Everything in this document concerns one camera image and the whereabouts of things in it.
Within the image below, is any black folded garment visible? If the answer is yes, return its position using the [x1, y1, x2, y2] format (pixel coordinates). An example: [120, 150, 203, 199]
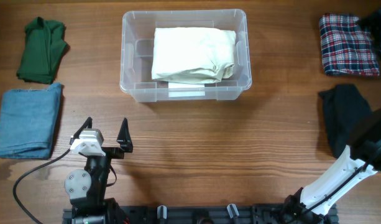
[318, 84, 372, 159]

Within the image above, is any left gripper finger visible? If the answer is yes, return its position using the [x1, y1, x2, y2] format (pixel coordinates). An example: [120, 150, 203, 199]
[116, 118, 133, 148]
[72, 117, 93, 139]

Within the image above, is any cream cloth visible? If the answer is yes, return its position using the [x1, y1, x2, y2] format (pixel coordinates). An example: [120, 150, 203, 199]
[151, 27, 236, 84]

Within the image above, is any clear plastic storage bin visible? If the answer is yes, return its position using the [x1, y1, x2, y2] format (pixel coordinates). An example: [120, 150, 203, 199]
[119, 9, 252, 103]

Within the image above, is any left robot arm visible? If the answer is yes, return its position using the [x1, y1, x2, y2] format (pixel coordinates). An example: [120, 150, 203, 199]
[62, 117, 133, 224]

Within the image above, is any white label on bin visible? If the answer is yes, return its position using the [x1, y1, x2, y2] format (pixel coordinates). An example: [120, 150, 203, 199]
[168, 82, 205, 98]

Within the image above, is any plaid shirt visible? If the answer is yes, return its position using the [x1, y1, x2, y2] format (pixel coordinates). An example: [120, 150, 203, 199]
[319, 14, 380, 77]

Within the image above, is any blue denim folded cloth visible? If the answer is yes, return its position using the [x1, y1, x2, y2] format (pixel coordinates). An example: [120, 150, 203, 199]
[0, 83, 62, 159]

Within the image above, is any left black cable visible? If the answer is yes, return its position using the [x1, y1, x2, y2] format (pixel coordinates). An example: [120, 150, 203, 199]
[12, 148, 71, 224]

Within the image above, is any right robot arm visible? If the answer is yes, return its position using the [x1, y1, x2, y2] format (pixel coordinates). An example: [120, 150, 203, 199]
[275, 8, 381, 223]

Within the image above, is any green folded garment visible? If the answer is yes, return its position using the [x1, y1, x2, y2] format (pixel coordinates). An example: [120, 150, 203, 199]
[16, 17, 68, 84]

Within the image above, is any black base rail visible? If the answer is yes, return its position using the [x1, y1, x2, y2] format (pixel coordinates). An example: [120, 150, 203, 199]
[62, 203, 339, 224]

